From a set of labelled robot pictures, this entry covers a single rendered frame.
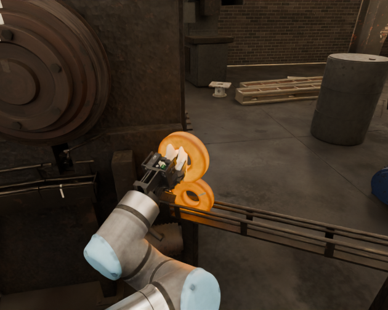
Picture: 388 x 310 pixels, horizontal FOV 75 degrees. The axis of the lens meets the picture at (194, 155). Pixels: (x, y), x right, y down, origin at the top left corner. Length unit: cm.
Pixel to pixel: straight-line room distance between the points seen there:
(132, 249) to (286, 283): 118
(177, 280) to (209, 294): 6
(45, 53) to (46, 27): 8
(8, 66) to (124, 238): 54
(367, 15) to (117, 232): 461
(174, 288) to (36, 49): 66
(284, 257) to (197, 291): 129
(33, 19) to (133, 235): 62
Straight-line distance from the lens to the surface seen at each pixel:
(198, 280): 47
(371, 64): 301
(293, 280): 165
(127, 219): 56
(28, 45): 82
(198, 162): 72
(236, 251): 169
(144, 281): 58
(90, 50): 87
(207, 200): 88
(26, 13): 88
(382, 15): 460
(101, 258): 54
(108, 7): 101
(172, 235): 104
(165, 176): 62
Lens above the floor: 128
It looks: 29 degrees down
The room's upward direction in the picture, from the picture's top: straight up
